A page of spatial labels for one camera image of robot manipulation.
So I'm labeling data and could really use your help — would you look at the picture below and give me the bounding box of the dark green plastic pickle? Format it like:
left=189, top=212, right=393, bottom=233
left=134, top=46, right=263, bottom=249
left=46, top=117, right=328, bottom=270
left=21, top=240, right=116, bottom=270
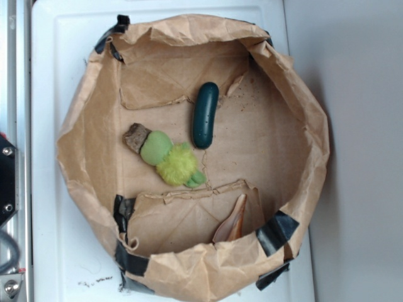
left=191, top=82, right=219, bottom=150

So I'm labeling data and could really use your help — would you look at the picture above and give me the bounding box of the green plush toy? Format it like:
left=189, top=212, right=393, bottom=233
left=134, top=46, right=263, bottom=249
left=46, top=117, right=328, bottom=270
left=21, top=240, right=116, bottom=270
left=140, top=131, right=207, bottom=188

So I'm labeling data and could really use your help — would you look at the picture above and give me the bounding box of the brown cork block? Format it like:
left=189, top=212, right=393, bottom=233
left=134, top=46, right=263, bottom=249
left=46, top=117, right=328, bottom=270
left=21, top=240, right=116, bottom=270
left=122, top=123, right=151, bottom=154

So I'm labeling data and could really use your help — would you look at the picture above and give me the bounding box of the brown paper bag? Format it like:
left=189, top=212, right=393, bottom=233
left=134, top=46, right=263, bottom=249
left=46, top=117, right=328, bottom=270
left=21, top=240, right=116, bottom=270
left=57, top=14, right=330, bottom=301

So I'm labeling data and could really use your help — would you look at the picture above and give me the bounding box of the orange seashell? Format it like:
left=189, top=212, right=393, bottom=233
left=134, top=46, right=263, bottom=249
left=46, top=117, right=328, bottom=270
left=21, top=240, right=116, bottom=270
left=212, top=194, right=247, bottom=243

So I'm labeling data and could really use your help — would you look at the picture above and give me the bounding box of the white plastic tray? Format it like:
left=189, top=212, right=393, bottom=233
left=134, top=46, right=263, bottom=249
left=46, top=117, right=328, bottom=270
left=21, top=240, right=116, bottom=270
left=30, top=4, right=317, bottom=302

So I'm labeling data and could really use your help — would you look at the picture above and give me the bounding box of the black mounting plate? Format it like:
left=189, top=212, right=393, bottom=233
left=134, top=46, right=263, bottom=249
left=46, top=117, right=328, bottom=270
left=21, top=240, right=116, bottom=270
left=0, top=133, right=18, bottom=227

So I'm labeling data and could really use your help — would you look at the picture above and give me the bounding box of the aluminium frame rail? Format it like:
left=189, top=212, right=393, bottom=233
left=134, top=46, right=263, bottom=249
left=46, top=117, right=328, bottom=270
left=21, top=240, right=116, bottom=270
left=1, top=1, right=34, bottom=301

